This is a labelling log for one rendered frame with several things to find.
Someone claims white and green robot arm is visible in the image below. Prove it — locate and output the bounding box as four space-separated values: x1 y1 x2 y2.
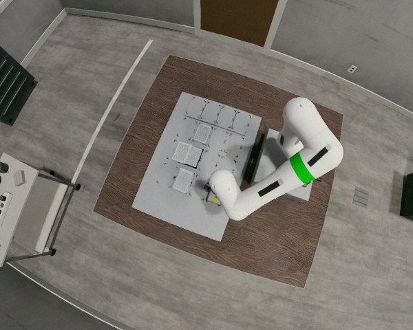
209 97 343 221

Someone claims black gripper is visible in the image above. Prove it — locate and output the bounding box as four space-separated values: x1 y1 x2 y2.
204 182 211 192

